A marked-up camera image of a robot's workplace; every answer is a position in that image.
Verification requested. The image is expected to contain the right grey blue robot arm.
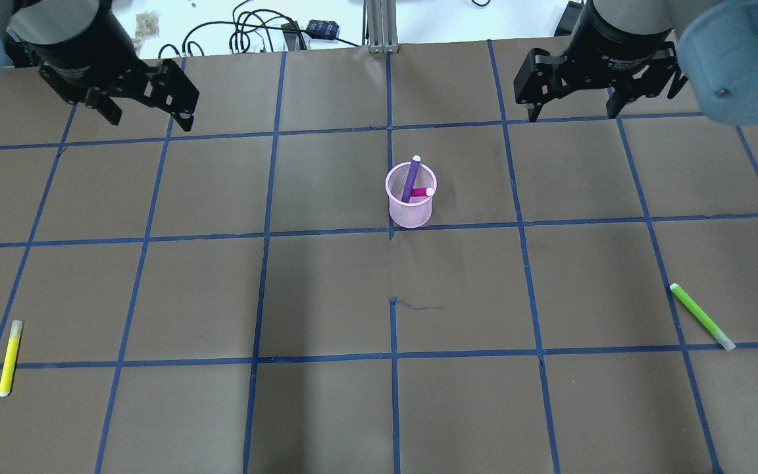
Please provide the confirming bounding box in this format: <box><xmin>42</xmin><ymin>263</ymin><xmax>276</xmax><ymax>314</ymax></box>
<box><xmin>514</xmin><ymin>1</ymin><xmax>758</xmax><ymax>126</ymax></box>

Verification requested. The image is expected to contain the yellow highlighter pen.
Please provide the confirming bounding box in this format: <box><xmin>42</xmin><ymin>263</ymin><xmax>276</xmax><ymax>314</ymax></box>
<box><xmin>0</xmin><ymin>320</ymin><xmax>24</xmax><ymax>397</ymax></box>

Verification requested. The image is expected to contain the aluminium frame post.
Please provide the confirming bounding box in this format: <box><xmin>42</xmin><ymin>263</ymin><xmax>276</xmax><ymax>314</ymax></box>
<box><xmin>362</xmin><ymin>1</ymin><xmax>399</xmax><ymax>54</ymax></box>

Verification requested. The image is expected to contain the pink highlighter pen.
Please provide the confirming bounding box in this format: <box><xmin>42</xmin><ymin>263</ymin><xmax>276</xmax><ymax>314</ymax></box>
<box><xmin>410</xmin><ymin>187</ymin><xmax>436</xmax><ymax>198</ymax></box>

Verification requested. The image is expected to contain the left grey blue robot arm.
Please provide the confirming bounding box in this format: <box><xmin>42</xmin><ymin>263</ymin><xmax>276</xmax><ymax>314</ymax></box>
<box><xmin>0</xmin><ymin>1</ymin><xmax>199</xmax><ymax>132</ymax></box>

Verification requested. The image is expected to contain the black power adapter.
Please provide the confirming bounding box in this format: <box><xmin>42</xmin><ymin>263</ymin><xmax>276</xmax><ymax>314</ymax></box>
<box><xmin>553</xmin><ymin>1</ymin><xmax>586</xmax><ymax>37</ymax></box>

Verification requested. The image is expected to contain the green highlighter pen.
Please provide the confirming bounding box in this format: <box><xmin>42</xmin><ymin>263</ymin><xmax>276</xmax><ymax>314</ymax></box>
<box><xmin>669</xmin><ymin>283</ymin><xmax>736</xmax><ymax>352</ymax></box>

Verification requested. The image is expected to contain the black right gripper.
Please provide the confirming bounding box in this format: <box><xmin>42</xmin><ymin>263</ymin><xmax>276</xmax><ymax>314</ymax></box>
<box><xmin>514</xmin><ymin>1</ymin><xmax>687</xmax><ymax>122</ymax></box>

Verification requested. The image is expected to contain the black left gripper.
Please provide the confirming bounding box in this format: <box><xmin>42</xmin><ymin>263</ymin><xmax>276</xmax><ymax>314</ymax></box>
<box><xmin>9</xmin><ymin>1</ymin><xmax>201</xmax><ymax>132</ymax></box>

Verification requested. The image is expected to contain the purple highlighter pen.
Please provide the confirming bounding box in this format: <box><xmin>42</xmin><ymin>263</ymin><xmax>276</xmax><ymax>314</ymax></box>
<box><xmin>400</xmin><ymin>154</ymin><xmax>422</xmax><ymax>203</ymax></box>

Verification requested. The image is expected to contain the pink mesh pen cup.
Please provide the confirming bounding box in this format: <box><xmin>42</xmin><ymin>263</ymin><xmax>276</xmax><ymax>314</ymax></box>
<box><xmin>384</xmin><ymin>160</ymin><xmax>438</xmax><ymax>228</ymax></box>

